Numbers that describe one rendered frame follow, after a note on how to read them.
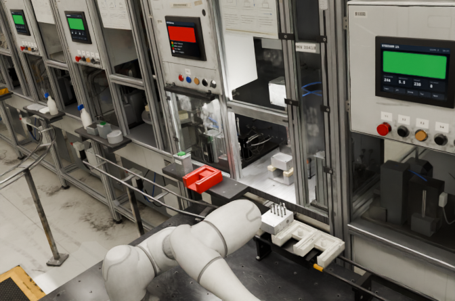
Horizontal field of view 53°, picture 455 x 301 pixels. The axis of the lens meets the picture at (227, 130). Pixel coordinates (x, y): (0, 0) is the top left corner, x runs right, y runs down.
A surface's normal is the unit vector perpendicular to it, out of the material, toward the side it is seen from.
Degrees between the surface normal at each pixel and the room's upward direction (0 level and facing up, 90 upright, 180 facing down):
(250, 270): 0
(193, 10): 90
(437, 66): 90
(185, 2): 90
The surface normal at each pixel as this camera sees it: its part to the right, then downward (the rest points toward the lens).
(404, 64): -0.71, 0.37
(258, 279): -0.13, -0.91
